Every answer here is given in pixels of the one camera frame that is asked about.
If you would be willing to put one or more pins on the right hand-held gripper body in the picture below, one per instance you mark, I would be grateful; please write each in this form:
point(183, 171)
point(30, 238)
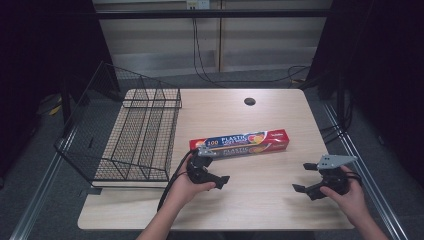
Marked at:
point(333, 173)

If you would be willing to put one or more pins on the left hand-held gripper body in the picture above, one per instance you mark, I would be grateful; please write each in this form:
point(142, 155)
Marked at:
point(197, 171)

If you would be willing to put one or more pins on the red plastic wrap box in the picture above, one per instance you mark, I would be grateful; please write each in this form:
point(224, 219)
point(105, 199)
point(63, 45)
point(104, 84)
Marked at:
point(240, 143)

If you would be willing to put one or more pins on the person's left hand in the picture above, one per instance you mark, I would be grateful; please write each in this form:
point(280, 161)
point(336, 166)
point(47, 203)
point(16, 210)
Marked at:
point(185, 190)

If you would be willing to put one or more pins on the person's right hand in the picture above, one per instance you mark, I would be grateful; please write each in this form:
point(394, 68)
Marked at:
point(350, 203)

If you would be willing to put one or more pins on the black curtain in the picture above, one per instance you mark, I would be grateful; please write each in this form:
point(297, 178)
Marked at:
point(40, 66)
point(383, 66)

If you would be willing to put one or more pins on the yellow object on floor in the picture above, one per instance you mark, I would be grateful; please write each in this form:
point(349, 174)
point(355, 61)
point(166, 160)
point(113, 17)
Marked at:
point(55, 106)

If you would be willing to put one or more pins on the black horizontal bar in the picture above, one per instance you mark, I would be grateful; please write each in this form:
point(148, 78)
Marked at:
point(213, 13)

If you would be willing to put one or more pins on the metal floor rail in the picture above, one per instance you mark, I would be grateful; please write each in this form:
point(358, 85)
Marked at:
point(363, 166)
point(40, 190)

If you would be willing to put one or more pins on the white wall socket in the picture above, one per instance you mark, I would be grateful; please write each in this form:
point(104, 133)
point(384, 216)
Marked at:
point(198, 4)

